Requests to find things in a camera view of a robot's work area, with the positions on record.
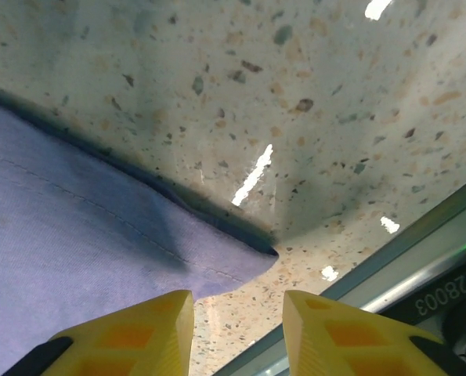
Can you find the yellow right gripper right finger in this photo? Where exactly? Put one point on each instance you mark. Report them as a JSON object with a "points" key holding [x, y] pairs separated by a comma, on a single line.
{"points": [[342, 344]]}

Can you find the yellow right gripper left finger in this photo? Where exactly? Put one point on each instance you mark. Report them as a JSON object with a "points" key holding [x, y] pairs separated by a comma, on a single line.
{"points": [[138, 340]]}

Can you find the purple t-shirt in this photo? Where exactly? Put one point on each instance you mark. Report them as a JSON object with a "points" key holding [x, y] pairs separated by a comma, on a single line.
{"points": [[80, 235]]}

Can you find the aluminium front rail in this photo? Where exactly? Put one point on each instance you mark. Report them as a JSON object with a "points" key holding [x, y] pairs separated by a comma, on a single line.
{"points": [[412, 250]]}

